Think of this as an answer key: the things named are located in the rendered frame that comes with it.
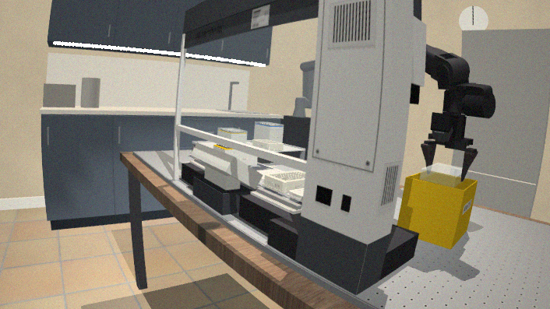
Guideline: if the yellow open-top bin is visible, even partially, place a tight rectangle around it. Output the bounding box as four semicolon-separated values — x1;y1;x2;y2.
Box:
397;173;478;250

